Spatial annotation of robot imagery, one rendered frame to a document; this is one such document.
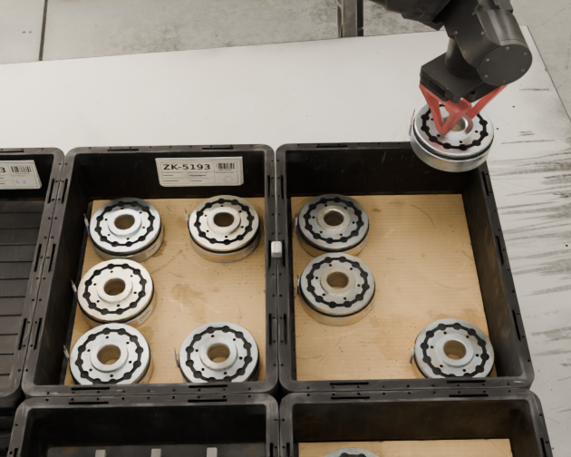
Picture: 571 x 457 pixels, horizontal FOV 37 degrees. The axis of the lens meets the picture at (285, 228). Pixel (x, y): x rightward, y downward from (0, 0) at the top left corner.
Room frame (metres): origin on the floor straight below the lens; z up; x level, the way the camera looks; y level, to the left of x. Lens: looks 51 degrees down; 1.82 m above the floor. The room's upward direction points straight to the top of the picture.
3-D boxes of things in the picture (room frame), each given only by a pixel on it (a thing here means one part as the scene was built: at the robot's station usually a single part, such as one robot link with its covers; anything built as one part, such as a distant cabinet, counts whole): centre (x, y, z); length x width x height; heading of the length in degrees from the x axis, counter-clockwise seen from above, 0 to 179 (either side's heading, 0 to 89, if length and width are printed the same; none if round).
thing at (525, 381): (0.68, -0.14, 0.92); 0.40 x 0.30 x 0.02; 1
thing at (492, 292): (0.68, -0.14, 0.87); 0.40 x 0.30 x 0.11; 1
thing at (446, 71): (0.79, -0.22, 1.17); 0.10 x 0.07 x 0.07; 128
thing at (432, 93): (0.78, -0.21, 1.09); 0.07 x 0.07 x 0.09; 38
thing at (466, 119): (0.79, -0.22, 1.05); 0.05 x 0.05 x 0.01
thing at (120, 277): (0.67, 0.23, 0.86); 0.05 x 0.05 x 0.01
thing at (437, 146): (0.79, -0.22, 1.04); 0.10 x 0.10 x 0.01
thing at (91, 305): (0.67, 0.23, 0.86); 0.10 x 0.10 x 0.01
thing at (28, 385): (0.67, 0.16, 0.92); 0.40 x 0.30 x 0.02; 1
